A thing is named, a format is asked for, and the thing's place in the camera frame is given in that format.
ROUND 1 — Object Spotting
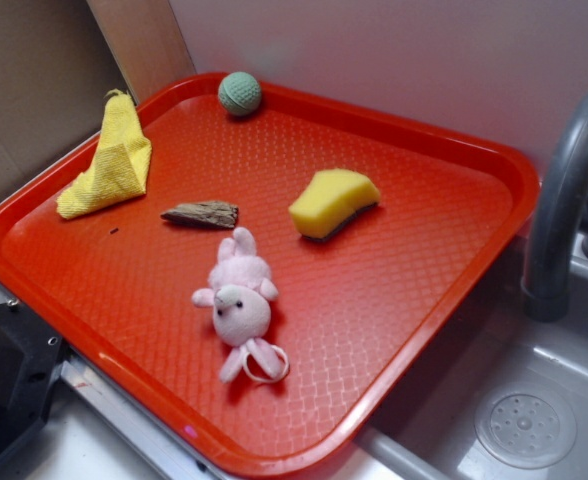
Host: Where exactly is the brown wood chip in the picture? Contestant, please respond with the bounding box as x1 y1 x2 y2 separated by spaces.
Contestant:
160 200 239 229

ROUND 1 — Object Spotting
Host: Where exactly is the red plastic tray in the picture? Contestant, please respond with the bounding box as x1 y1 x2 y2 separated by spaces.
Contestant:
0 74 539 478

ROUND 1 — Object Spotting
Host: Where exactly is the yellow sponge with dark base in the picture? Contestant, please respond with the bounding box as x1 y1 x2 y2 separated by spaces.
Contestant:
288 169 381 240

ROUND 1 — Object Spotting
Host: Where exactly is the pink plush bunny toy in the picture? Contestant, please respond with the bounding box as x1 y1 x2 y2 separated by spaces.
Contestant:
192 227 290 383

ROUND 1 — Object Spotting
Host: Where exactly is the green dimpled ball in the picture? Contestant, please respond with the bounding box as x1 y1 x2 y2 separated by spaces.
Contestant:
218 72 262 117

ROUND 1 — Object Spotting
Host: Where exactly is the yellow folded cloth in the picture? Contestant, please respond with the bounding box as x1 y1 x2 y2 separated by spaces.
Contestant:
56 89 152 220

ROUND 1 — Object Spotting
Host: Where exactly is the grey toy sink basin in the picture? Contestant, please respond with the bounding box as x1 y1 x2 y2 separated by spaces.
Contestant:
356 244 588 479

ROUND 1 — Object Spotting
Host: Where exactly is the grey sink faucet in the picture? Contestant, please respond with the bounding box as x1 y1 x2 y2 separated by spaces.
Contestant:
521 94 588 322

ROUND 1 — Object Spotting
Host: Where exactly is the brown cardboard panel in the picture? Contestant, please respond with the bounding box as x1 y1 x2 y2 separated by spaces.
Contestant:
0 1 195 202

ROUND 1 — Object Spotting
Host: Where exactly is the black metal bracket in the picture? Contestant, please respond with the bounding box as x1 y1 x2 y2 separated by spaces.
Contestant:
0 304 66 465

